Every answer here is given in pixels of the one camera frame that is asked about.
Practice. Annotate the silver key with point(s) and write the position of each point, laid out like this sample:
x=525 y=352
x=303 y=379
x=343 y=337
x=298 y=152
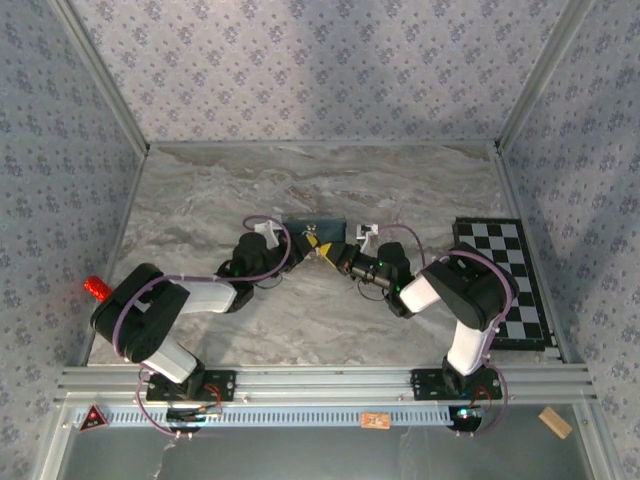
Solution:
x=316 y=254

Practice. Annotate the dark blue box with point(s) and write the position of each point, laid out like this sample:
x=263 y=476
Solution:
x=332 y=227

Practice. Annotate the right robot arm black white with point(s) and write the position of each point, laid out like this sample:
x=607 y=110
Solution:
x=475 y=295

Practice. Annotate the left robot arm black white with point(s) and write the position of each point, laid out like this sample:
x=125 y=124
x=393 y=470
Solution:
x=155 y=310

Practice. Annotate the black and white chessboard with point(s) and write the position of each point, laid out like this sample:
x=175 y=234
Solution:
x=505 y=280

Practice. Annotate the orange label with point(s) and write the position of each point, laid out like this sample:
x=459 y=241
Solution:
x=375 y=420

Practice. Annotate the red shiny cylinder knob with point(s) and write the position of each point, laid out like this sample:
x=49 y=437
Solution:
x=99 y=289

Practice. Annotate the red triangle warning sticker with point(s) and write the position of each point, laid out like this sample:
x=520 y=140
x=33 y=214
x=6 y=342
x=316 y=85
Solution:
x=93 y=418

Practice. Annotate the wooden block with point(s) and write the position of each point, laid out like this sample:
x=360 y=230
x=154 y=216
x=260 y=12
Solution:
x=555 y=422

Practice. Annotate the long aluminium base rail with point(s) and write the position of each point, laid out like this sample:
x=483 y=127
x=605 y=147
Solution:
x=325 y=382

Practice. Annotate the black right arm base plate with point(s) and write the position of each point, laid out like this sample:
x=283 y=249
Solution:
x=430 y=385

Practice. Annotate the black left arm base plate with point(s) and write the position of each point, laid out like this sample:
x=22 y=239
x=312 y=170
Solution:
x=222 y=385

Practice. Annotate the aluminium side frame rail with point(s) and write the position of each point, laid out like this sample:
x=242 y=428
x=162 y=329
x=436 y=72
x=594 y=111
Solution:
x=530 y=260

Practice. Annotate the aluminium frame corner post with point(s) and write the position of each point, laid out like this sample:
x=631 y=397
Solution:
x=545 y=75
x=100 y=75

